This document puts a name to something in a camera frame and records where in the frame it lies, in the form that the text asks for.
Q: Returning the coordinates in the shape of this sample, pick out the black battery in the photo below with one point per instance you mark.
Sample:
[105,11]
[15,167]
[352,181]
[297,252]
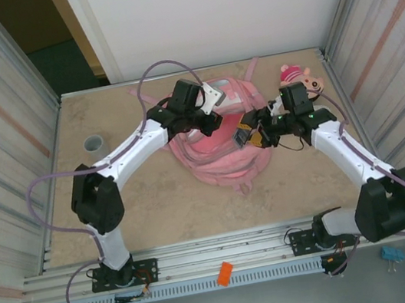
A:
[240,140]

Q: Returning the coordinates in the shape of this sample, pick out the pink backpack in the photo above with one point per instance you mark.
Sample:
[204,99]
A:
[224,163]

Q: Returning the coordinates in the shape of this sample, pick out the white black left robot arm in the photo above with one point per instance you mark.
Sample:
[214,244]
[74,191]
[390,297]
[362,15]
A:
[133,153]

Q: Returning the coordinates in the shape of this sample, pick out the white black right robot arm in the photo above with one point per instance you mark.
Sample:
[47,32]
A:
[342,151]

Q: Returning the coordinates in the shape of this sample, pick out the pink plush doll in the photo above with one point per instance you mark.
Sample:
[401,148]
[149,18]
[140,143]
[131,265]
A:
[292,72]

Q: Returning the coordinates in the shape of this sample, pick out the grey cup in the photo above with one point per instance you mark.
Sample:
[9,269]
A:
[93,144]

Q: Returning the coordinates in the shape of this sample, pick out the orange plastic block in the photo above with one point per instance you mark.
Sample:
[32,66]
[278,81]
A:
[224,273]

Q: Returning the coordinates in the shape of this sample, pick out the blue binder clip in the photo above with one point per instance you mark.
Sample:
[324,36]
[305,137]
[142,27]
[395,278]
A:
[391,254]

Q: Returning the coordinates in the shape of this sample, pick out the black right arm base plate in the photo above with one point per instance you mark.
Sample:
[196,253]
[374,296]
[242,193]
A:
[299,242]

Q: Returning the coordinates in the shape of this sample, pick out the aluminium frame rail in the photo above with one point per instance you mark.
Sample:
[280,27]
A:
[223,251]

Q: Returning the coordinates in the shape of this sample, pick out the beige door frame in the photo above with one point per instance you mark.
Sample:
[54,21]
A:
[72,21]

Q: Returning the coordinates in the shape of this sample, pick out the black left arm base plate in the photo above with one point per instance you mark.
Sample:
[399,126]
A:
[148,269]

